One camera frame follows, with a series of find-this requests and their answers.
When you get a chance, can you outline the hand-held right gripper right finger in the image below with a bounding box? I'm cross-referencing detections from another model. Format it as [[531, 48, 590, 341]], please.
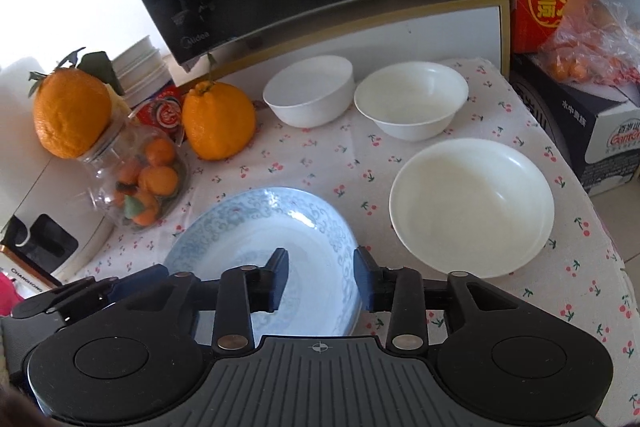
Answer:
[[353, 247, 521, 352]]

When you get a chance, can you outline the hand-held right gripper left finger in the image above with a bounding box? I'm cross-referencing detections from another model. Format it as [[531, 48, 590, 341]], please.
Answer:
[[117, 248, 291, 354]]

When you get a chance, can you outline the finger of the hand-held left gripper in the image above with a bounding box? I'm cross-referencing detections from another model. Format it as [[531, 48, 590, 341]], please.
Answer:
[[62, 264, 171, 323], [10, 276, 109, 319]]

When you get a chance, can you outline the blue patterned plate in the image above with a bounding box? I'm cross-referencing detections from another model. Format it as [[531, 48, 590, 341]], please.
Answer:
[[162, 187, 363, 338]]

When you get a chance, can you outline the large white bowl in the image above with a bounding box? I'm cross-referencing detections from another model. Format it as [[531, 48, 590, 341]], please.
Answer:
[[389, 138, 556, 280]]

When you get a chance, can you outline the stack of white bowls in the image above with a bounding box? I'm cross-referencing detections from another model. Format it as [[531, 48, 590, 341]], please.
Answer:
[[112, 35, 171, 108]]

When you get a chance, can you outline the clear plastic container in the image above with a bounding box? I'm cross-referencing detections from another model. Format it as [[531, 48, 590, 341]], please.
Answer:
[[77, 107, 190, 233]]

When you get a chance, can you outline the pile of small oranges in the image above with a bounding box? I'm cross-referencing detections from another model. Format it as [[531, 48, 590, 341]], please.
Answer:
[[114, 138, 183, 228]]

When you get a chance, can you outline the white appliance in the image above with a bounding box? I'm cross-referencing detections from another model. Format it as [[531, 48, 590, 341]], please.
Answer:
[[0, 57, 118, 283]]

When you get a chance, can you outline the cherry print tablecloth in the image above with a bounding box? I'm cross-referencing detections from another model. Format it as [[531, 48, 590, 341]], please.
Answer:
[[75, 57, 640, 368]]

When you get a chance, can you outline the red snack packet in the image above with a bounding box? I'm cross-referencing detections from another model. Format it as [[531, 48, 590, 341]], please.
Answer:
[[132, 84, 188, 145]]

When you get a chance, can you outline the large orange with leaves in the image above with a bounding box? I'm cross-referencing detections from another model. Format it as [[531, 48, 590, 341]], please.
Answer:
[[27, 48, 113, 160]]

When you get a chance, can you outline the straight-sided white bowl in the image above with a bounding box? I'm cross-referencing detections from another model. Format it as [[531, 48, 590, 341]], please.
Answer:
[[262, 55, 356, 128]]

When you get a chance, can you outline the flared white bowl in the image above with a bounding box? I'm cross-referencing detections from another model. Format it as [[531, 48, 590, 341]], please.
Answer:
[[354, 61, 470, 142]]

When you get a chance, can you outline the pale yellow object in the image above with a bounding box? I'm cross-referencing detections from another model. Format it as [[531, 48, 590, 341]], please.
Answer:
[[105, 82, 132, 115]]

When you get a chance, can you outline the white wood-framed cabinet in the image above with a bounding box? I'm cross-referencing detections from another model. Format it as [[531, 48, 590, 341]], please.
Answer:
[[195, 0, 512, 82]]

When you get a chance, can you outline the dark cardboard box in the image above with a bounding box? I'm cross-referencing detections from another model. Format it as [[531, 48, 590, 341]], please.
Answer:
[[510, 52, 640, 198]]

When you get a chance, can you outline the plastic bag of oranges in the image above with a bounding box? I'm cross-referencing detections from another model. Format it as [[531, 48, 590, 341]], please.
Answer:
[[537, 0, 640, 88]]

